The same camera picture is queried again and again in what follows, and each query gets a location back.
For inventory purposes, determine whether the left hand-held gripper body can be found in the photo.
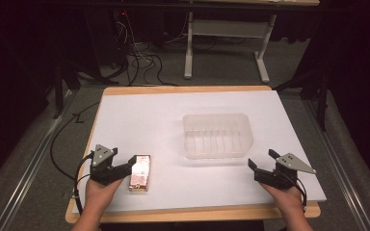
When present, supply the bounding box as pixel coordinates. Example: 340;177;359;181
89;143;133;187

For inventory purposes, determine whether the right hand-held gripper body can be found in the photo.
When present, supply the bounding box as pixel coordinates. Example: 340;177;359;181
252;152;318;191

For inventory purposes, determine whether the pink and white snack packet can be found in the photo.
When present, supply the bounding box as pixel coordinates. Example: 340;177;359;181
127;154;152;193

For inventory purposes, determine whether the clear plastic container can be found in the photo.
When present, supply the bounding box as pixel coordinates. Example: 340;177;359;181
181;113;255;160

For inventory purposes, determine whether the person's left hand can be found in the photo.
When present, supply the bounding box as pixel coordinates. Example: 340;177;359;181
84;178;125;208

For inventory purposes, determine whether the person's right hand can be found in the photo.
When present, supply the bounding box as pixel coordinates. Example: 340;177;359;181
258;182;305;215

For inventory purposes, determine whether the white table sheet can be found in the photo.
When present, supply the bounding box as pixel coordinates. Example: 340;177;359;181
71;90;328;215

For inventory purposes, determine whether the black metal stand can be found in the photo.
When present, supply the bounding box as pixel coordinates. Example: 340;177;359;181
272;65;331;132
51;54;82;120

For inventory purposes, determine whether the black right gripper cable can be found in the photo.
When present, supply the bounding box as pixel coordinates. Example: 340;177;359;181
287;177;308;211

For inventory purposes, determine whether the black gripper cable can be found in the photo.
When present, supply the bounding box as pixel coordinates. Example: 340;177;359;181
287;177;308;211
72;152;94;216

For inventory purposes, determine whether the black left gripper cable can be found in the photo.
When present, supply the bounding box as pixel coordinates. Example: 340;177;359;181
72;152;94;216

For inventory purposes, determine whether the long black floor cable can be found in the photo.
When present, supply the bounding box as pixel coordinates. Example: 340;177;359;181
49;101;101;181

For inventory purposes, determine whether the metal floor rail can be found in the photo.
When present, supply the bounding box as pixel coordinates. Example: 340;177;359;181
0;90;78;231
303;99;370;231

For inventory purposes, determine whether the tangle of floor cables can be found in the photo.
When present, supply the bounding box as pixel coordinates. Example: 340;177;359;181
107;11;191;88

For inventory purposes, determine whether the white metal desk frame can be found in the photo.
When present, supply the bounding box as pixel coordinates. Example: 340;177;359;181
183;11;278;85

